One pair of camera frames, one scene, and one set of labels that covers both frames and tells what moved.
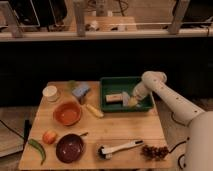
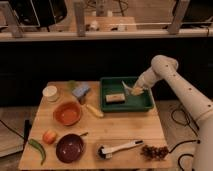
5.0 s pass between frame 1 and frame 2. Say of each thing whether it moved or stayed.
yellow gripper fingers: moved
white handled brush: stayed
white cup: stayed
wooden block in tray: stayed
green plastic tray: stayed
